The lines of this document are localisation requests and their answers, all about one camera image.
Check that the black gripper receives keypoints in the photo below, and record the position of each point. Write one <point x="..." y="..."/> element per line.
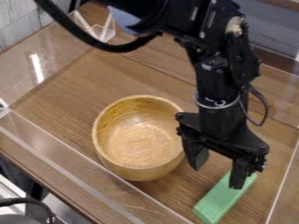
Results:
<point x="219" y="129"/>

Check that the green rectangular block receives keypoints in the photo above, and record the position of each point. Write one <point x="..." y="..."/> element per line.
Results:
<point x="220" y="199"/>

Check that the brown wooden bowl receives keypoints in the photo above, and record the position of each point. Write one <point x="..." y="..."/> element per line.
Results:
<point x="134" y="135"/>

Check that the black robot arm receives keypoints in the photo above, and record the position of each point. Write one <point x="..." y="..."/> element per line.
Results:
<point x="210" y="28"/>

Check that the clear acrylic tray wall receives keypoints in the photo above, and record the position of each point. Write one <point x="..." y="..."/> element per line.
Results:
<point x="58" y="82"/>

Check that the black metal bracket with screw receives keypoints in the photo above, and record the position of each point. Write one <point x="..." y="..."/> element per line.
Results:
<point x="47" y="217"/>

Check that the clear acrylic corner bracket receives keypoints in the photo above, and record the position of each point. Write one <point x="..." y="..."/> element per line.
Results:
<point x="100" y="32"/>

